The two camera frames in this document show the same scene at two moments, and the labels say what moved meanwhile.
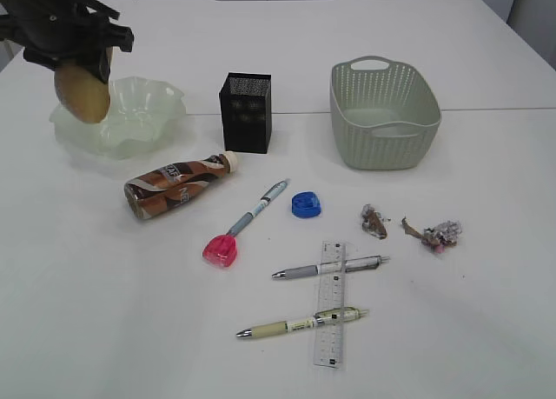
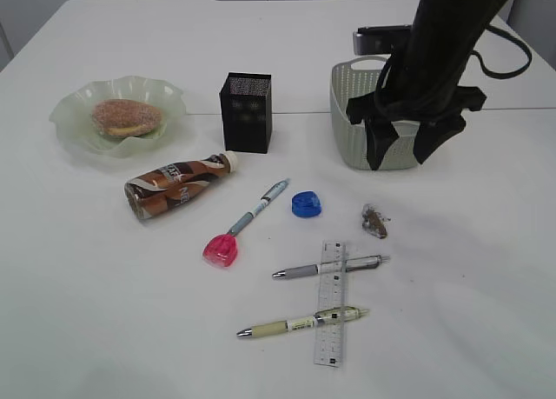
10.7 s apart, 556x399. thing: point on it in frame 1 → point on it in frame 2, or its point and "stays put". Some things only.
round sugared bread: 84,96 → 127,118
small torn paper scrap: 373,222 stays put
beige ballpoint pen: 340,315 stays put
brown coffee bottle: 165,187 stays put
